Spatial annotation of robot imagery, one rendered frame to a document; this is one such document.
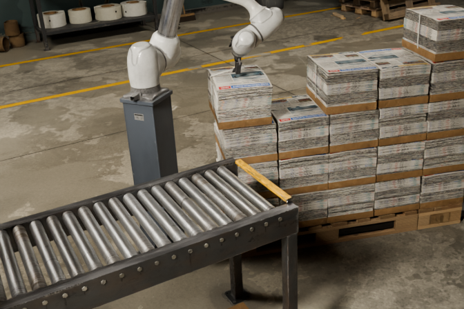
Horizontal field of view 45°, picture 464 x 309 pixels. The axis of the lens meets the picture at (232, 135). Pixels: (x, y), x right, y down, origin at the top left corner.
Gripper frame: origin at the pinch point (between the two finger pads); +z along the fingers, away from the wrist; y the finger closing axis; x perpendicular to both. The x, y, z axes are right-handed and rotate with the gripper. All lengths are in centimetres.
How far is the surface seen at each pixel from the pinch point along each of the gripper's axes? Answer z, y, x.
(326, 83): -10, 21, 46
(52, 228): -61, 73, -91
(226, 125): -4.2, 36.0, -9.0
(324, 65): 1, 9, 50
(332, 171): 14, 67, 50
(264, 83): -13.4, 17.7, 11.9
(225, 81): -8.0, 13.6, -7.2
